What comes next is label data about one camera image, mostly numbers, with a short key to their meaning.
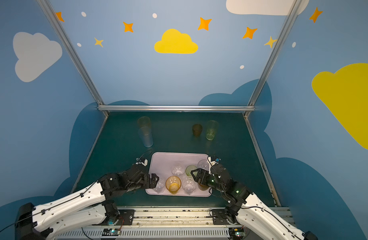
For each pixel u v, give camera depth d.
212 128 1.02
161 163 0.95
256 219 0.58
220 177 0.56
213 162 0.72
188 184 0.85
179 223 0.74
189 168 0.86
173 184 0.84
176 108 1.22
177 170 0.88
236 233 0.71
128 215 0.75
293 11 0.71
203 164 0.88
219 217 0.74
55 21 0.73
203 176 0.67
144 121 0.99
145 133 1.02
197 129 1.10
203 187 0.82
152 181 0.69
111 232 0.70
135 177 0.57
